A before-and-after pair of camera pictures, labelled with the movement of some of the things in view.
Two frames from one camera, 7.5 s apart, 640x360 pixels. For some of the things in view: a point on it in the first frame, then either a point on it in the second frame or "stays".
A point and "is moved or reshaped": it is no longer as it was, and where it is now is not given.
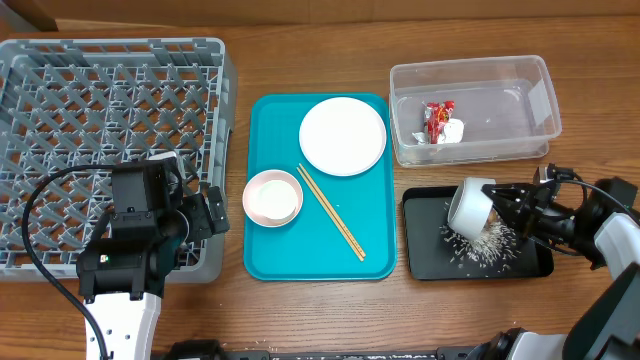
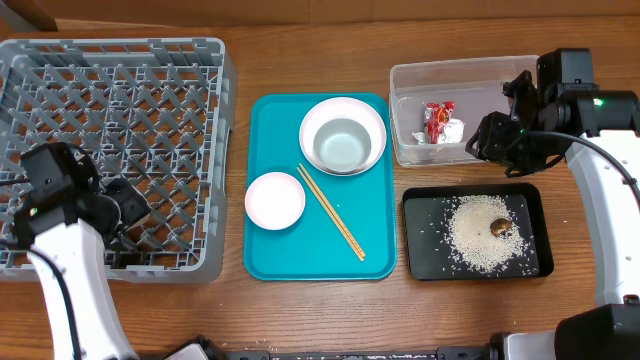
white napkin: [452, 133] stays
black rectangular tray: [434, 250] stays
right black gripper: [520, 197] -> [487, 137]
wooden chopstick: [332, 210] stays
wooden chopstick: [343, 233] stays
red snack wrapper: [436, 115] stays
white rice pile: [494, 250] is moved or reshaped
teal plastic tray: [311, 247] stays
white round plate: [342, 136] stays
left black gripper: [208, 215] -> [129, 206]
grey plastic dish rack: [67, 103] stays
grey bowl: [469, 207] -> [342, 145]
